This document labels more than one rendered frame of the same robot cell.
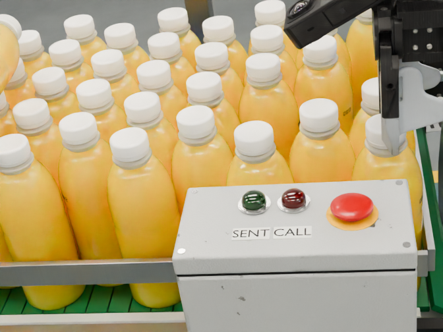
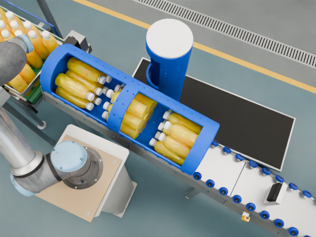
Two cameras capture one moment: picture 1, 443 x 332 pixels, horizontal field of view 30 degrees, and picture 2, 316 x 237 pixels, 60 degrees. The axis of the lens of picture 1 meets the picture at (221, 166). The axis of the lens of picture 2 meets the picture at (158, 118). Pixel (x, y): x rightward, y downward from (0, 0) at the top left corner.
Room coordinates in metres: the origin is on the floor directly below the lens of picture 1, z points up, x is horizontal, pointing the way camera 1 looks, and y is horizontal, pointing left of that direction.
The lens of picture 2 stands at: (0.23, -1.09, 2.37)
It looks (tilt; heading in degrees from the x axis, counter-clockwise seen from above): 69 degrees down; 15
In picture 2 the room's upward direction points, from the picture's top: 5 degrees clockwise
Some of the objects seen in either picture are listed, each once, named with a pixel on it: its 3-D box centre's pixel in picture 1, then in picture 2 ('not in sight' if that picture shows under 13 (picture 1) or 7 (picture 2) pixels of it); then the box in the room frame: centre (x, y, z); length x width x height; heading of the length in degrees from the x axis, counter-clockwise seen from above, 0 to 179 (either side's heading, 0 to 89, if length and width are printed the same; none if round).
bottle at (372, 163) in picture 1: (386, 215); (19, 83); (0.67, -0.16, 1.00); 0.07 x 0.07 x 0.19
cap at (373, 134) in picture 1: (385, 130); not in sight; (0.67, -0.16, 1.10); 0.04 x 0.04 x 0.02
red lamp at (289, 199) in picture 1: (293, 197); not in sight; (0.58, -0.06, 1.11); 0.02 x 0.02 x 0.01
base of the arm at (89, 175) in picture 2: not in sight; (78, 165); (0.34, -0.73, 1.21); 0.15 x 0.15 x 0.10
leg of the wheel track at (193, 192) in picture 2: not in sight; (193, 191); (0.53, -1.33, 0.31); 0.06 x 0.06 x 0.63; 79
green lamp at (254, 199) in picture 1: (253, 199); not in sight; (0.58, -0.02, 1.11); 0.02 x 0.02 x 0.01
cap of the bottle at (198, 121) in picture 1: (195, 121); not in sight; (0.74, 0.02, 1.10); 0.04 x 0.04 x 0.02
